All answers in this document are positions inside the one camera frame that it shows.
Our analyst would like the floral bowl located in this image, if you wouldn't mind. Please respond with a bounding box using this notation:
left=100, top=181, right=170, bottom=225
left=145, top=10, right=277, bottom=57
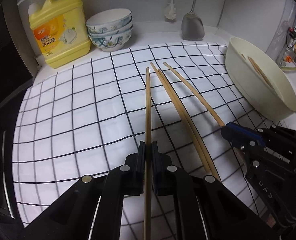
left=86, top=8, right=132, bottom=34
left=87, top=22, right=134, bottom=37
left=88, top=27, right=133, bottom=52

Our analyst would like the yellow detergent bottle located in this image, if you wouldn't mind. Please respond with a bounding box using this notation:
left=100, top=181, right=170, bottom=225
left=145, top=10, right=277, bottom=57
left=17, top=0, right=91, bottom=69

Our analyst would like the bamboo chopstick six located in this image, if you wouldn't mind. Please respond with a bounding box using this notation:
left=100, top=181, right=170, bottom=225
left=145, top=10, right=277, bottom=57
left=163, top=61, right=225, bottom=127

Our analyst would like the middle floral bowl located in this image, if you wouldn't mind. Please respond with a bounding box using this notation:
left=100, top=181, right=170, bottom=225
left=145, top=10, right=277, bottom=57
left=87, top=22, right=134, bottom=37

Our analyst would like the top floral bowl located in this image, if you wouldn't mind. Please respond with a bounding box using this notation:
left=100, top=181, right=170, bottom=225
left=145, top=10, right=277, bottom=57
left=86, top=8, right=132, bottom=34

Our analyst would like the bamboo chopstick five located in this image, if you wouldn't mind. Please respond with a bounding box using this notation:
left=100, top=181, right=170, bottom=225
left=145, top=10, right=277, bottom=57
left=157, top=69, right=221, bottom=181

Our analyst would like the bamboo chopstick three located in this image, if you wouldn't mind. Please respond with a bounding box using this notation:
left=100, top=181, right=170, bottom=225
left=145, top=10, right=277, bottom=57
left=144, top=67, right=151, bottom=240

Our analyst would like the steel spatula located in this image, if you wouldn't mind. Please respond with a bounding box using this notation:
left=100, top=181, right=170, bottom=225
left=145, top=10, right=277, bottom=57
left=181, top=0, right=205, bottom=41

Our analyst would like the white black grid cloth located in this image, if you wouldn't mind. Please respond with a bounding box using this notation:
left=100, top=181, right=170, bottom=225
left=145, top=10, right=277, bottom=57
left=12, top=42, right=271, bottom=226

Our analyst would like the white bottle brush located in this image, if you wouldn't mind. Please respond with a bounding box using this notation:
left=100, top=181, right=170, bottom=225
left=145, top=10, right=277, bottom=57
left=164, top=0, right=177, bottom=22

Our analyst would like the cream round tray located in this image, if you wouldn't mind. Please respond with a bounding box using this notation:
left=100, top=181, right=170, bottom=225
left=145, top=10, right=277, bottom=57
left=225, top=37, right=296, bottom=122

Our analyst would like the bamboo chopstick four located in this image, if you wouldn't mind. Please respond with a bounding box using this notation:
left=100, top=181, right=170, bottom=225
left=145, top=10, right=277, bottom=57
left=150, top=62, right=211, bottom=174

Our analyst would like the bottom floral bowl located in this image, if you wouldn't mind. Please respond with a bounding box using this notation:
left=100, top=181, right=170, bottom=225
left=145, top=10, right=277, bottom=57
left=88, top=27, right=133, bottom=52

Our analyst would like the gas valve with hose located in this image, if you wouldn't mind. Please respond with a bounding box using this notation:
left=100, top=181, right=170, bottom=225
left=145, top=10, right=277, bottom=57
left=276, top=25, right=296, bottom=72

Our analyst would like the bamboo chopstick eight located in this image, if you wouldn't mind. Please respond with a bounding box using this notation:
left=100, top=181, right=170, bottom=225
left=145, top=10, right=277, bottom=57
left=247, top=56, right=273, bottom=89

